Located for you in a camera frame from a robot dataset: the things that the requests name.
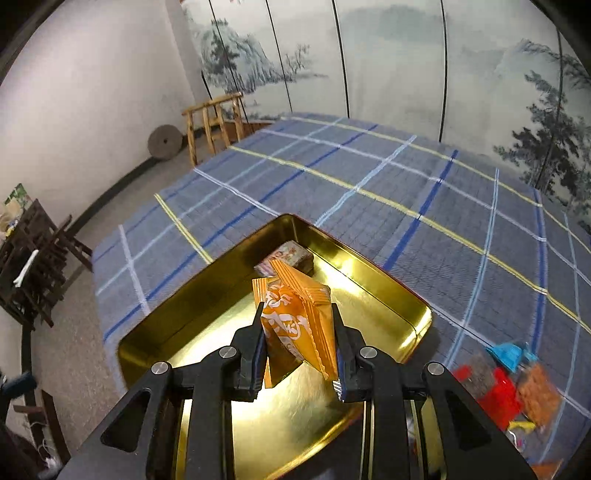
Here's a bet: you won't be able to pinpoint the red snack package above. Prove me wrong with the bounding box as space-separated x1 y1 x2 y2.
453 364 522 431

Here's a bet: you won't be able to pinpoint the clear bag orange snacks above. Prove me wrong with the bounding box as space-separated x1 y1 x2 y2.
517 362 561 427

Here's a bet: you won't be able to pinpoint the blue candy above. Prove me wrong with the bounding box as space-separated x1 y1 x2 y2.
486 342 538 373

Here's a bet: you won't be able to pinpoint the orange yellow snack packet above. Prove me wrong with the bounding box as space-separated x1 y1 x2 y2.
252 260 339 389

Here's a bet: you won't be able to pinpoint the grey brown snack bar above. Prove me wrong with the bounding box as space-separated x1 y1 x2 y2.
254 240 314 277

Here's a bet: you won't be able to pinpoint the yellow cake packet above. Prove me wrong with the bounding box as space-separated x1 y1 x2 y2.
507 420 536 435

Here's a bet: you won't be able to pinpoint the clear bag fried snacks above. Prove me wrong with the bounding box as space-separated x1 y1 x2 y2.
531 460 563 480

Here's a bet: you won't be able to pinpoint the dark wooden side rack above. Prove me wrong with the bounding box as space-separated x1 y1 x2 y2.
1 200 93 330

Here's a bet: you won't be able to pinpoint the gold toffee tin box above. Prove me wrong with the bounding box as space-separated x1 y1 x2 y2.
117 214 433 479

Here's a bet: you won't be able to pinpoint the blue plaid tablecloth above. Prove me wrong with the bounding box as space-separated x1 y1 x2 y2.
91 112 591 467

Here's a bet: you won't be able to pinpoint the round stone millstone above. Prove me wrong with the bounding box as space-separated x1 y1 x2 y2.
147 124 183 161

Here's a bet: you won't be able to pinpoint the painted landscape folding screen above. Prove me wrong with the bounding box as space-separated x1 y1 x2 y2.
180 1 590 224

